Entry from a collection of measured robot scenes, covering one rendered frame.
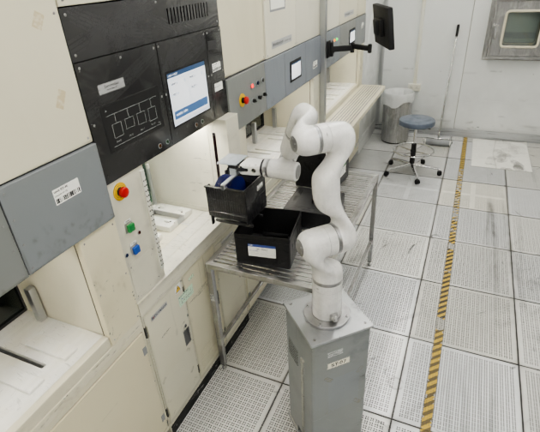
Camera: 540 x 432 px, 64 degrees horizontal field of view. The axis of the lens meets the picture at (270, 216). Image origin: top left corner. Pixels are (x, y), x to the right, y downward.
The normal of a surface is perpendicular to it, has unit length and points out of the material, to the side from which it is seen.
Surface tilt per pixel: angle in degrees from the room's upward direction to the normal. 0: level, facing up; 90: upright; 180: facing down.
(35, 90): 90
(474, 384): 0
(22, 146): 90
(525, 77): 90
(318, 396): 90
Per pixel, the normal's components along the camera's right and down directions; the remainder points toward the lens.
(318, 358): 0.36, 0.45
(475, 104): -0.40, 0.48
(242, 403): -0.05, -0.87
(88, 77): 0.91, 0.16
